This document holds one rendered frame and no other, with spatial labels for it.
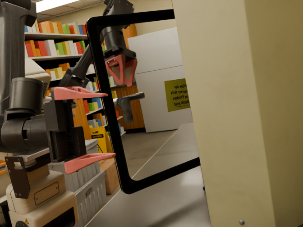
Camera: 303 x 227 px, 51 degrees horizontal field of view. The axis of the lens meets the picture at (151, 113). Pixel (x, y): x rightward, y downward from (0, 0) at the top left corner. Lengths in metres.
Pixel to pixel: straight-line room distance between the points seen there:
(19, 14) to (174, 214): 0.59
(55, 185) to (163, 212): 0.74
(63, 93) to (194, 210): 0.39
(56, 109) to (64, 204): 0.90
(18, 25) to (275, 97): 0.59
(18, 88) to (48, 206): 0.81
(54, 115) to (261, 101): 0.33
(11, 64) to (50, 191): 0.75
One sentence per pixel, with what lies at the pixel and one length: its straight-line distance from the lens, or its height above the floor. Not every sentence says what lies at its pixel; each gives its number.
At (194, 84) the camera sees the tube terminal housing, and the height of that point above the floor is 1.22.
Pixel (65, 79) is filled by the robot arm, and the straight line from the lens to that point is 1.34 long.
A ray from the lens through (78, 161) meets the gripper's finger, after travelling 0.52.
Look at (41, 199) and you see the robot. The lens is 1.37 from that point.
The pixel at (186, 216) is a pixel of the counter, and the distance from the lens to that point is 0.71.
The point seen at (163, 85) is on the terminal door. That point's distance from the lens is 0.75.
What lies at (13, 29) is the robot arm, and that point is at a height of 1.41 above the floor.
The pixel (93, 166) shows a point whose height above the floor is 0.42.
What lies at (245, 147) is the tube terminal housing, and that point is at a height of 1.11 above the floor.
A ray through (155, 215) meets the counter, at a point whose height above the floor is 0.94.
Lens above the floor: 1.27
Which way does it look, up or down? 9 degrees down
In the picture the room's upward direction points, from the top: 11 degrees counter-clockwise
